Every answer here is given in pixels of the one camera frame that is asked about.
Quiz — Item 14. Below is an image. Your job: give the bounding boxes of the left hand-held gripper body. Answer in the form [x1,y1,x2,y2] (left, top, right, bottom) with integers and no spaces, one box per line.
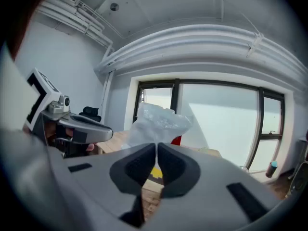
[23,67,73,154]

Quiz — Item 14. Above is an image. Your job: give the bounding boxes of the white tissue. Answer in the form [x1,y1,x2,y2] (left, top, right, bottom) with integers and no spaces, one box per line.
[127,102,194,149]

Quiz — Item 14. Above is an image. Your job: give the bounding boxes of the red book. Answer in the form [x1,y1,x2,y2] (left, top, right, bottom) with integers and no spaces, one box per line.
[170,134,183,146]

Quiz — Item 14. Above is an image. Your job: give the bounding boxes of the dark cup with teal lid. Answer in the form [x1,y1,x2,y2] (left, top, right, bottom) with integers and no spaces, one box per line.
[265,160,279,179]

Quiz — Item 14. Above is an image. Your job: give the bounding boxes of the yellow tissue box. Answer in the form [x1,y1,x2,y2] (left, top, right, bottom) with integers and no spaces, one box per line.
[149,167,165,185]

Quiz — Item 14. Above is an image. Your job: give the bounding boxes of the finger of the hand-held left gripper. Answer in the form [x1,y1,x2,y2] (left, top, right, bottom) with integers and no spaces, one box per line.
[57,113,114,144]

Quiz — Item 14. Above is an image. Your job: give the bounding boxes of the white ceiling pipes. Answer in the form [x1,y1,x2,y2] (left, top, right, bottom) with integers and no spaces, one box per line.
[95,24,308,86]
[36,0,114,48]

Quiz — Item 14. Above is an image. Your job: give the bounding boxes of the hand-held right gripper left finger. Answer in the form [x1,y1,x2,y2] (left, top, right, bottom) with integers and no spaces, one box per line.
[55,142,156,231]

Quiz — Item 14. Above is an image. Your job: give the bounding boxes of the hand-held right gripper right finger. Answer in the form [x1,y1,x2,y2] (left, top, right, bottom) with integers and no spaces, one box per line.
[154,142,282,231]

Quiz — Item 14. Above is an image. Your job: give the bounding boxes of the black office chair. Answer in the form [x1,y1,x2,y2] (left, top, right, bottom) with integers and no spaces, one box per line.
[78,106,102,123]

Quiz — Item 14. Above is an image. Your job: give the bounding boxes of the person's left hand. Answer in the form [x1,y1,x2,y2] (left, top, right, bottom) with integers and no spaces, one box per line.
[44,121,74,142]

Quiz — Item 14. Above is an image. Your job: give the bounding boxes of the black window frame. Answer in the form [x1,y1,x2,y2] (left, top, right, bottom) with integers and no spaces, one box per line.
[133,78,286,172]

